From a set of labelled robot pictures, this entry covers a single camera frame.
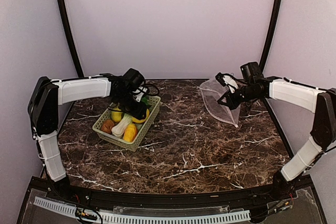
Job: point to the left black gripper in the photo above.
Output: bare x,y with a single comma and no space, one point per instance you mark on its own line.
137,113

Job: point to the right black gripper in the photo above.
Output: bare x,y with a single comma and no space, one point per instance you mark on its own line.
231,103

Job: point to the green bok choy toy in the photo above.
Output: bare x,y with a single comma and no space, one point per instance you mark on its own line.
119,129

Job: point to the brown potato toy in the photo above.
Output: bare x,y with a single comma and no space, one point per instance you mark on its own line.
107,126

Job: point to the orange yellow mango toy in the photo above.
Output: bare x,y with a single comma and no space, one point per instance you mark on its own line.
130,133

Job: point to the green plastic basket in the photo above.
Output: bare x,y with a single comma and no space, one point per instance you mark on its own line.
153,104

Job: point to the clear zip top bag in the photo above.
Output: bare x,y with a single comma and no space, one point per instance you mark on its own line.
211,91

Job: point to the yellow lemon toy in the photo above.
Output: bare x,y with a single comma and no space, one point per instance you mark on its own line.
143,119

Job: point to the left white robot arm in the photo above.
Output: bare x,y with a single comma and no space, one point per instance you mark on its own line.
49,94

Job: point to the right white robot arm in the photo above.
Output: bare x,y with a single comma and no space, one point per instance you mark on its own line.
314,108

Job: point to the yellow green citrus toy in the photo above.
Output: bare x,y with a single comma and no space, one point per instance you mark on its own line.
116,115

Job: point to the small circuit board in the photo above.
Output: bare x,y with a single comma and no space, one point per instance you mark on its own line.
82,215

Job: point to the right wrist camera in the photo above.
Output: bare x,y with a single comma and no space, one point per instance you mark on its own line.
251,72

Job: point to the black front rail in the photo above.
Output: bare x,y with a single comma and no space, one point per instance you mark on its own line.
257,199

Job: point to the right black frame post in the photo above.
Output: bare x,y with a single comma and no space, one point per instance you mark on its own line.
270,34

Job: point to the black frame post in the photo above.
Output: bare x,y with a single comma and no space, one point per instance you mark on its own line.
270,34
69,37

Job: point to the white slotted cable duct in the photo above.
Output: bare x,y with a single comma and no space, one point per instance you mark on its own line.
148,215

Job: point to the left black frame post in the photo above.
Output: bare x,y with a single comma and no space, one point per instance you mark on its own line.
69,37

